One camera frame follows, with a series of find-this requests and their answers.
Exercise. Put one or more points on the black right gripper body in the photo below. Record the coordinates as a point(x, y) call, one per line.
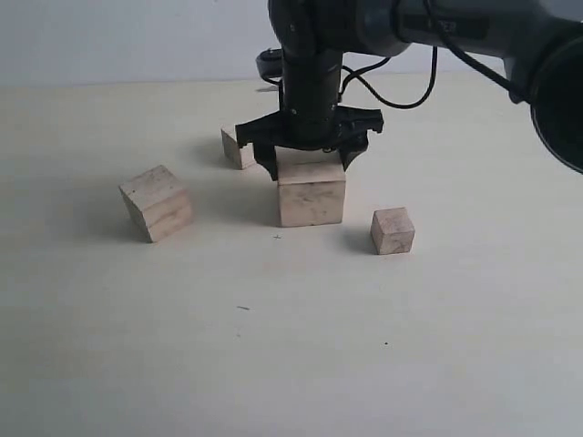
point(310, 115)

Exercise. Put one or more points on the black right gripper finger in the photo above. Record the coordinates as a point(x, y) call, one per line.
point(265, 155)
point(348, 154)

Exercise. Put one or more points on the third largest wooden cube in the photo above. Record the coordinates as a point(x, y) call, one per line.
point(240, 157)

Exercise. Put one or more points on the second largest wooden cube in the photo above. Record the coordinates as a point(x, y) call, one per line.
point(158, 203)

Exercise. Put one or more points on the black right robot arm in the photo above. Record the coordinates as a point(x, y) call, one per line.
point(532, 49)

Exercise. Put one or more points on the smallest wooden cube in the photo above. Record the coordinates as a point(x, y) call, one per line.
point(392, 231)

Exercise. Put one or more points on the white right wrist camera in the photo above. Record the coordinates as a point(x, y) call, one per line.
point(269, 63)

